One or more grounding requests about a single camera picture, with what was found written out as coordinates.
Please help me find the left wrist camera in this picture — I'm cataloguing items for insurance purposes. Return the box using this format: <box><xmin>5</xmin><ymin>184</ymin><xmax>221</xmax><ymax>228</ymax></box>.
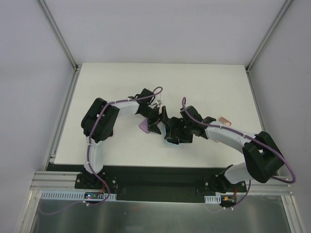
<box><xmin>155</xmin><ymin>97</ymin><xmax>162</xmax><ymax>106</ymax></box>

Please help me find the pink phone case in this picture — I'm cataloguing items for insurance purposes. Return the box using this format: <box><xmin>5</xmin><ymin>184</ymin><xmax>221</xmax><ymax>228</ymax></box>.
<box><xmin>214</xmin><ymin>117</ymin><xmax>231</xmax><ymax>127</ymax></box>

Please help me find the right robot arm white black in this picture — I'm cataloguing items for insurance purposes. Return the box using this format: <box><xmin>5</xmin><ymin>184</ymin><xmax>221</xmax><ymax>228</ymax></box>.
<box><xmin>161</xmin><ymin>106</ymin><xmax>284</xmax><ymax>193</ymax></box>

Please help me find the right white cable duct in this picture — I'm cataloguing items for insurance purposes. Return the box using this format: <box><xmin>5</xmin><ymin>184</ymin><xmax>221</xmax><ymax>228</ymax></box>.
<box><xmin>204</xmin><ymin>195</ymin><xmax>221</xmax><ymax>204</ymax></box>

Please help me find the right aluminium corner post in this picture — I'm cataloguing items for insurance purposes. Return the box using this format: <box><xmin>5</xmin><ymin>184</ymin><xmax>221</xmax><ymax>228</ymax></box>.
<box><xmin>245</xmin><ymin>0</ymin><xmax>294</xmax><ymax>74</ymax></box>

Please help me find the left white cable duct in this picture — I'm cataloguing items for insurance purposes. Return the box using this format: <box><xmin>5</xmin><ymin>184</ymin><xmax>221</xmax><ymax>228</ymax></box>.
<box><xmin>41</xmin><ymin>190</ymin><xmax>117</xmax><ymax>202</ymax></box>

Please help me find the white cable duct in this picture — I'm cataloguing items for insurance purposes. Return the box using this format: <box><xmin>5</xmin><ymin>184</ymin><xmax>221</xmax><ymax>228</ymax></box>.
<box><xmin>204</xmin><ymin>195</ymin><xmax>221</xmax><ymax>204</ymax></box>
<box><xmin>41</xmin><ymin>190</ymin><xmax>117</xmax><ymax>202</ymax></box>

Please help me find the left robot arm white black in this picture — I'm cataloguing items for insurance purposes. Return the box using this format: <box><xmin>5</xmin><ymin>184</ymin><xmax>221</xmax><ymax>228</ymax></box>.
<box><xmin>81</xmin><ymin>86</ymin><xmax>163</xmax><ymax>194</ymax></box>

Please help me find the left aluminium corner post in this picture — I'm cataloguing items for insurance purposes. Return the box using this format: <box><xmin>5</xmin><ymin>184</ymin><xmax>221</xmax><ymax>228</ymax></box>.
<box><xmin>36</xmin><ymin>0</ymin><xmax>82</xmax><ymax>72</ymax></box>

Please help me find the purple phone black screen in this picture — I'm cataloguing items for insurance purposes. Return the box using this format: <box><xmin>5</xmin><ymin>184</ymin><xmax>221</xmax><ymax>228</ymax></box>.
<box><xmin>139</xmin><ymin>119</ymin><xmax>150</xmax><ymax>134</ymax></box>

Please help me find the aluminium corner post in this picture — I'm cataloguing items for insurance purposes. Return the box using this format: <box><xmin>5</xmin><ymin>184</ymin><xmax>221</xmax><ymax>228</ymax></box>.
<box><xmin>36</xmin><ymin>0</ymin><xmax>82</xmax><ymax>72</ymax></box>
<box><xmin>245</xmin><ymin>0</ymin><xmax>294</xmax><ymax>74</ymax></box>

